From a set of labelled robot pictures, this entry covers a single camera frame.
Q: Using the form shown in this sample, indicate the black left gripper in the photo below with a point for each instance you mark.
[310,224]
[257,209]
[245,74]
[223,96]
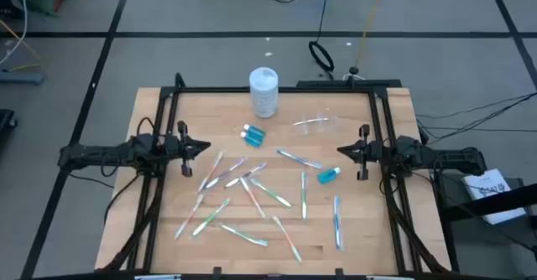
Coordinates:
[176,148]

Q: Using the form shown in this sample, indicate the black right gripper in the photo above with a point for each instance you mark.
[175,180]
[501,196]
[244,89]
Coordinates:
[371,151]

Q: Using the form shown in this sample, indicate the orange packaged toothbrush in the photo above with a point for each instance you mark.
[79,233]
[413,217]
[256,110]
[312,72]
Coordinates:
[211,172]
[189,216]
[251,196]
[287,239]

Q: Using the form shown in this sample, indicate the blue packaged toothbrush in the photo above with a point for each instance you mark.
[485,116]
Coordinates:
[337,221]
[298,159]

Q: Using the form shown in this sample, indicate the green packaged toothbrush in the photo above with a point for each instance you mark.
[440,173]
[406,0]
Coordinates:
[303,195]
[243,234]
[270,193]
[211,217]

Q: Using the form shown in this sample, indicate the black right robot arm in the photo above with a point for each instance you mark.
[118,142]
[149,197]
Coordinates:
[440,156]

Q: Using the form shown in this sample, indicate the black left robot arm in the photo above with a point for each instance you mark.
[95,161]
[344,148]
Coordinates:
[105,152]

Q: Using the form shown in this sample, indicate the clear plastic cup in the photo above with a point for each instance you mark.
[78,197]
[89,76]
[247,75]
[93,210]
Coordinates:
[319,127]

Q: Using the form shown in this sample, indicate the black round stand base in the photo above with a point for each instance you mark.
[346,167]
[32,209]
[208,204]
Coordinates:
[353,70]

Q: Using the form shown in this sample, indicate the white cylindrical canister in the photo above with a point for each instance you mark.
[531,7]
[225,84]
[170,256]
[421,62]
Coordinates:
[263,91]

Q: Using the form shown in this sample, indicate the wooden table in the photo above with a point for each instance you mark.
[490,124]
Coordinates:
[272,89]

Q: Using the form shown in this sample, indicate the black table clamp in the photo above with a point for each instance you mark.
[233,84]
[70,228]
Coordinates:
[217,270]
[339,271]

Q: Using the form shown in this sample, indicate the black cart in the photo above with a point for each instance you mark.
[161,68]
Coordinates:
[457,238]

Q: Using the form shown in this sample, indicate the white booklet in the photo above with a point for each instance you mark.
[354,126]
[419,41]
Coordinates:
[491,192]

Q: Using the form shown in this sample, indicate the grey metal bar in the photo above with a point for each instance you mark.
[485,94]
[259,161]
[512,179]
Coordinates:
[21,78]

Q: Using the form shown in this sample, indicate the black case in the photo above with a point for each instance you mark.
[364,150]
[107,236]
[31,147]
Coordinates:
[6,122]

